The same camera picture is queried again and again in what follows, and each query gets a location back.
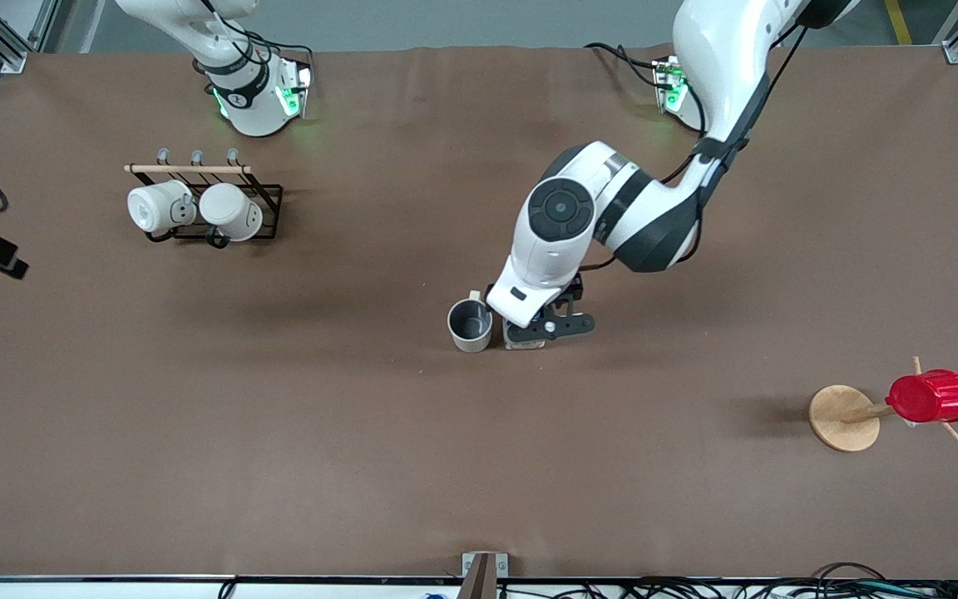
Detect metal table edge bracket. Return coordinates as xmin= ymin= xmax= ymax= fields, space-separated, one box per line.
xmin=461 ymin=552 xmax=509 ymax=599

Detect blue white milk carton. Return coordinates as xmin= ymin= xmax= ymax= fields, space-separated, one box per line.
xmin=502 ymin=320 xmax=548 ymax=350

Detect white mug with flat base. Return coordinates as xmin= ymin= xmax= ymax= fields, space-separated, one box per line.
xmin=127 ymin=181 xmax=197 ymax=235

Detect white mug with black handle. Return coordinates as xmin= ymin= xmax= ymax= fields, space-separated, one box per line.
xmin=199 ymin=183 xmax=264 ymax=243

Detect black cable bundle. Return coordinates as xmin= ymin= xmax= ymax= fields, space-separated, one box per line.
xmin=612 ymin=562 xmax=958 ymax=599

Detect black left base cable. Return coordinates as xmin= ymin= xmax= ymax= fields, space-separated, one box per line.
xmin=585 ymin=42 xmax=664 ymax=89

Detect wooden mug tree stand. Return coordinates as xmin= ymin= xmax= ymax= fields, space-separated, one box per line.
xmin=808 ymin=356 xmax=958 ymax=453

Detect black wire mug rack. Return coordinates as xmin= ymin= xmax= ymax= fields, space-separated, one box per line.
xmin=124 ymin=148 xmax=284 ymax=249

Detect black right base cable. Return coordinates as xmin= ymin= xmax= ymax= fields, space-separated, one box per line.
xmin=244 ymin=32 xmax=315 ymax=69

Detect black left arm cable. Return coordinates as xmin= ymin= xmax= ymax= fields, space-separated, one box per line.
xmin=579 ymin=25 xmax=809 ymax=272

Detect red plastic cup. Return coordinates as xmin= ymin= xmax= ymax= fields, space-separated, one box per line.
xmin=886 ymin=369 xmax=958 ymax=424

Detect grey ceramic mug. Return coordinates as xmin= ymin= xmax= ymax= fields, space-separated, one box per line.
xmin=447 ymin=290 xmax=494 ymax=354

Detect green lit right base panel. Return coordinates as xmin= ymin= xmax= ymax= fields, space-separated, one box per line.
xmin=275 ymin=62 xmax=314 ymax=119

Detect black base cable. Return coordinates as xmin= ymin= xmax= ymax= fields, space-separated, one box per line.
xmin=244 ymin=32 xmax=315 ymax=69
xmin=585 ymin=42 xmax=664 ymax=89

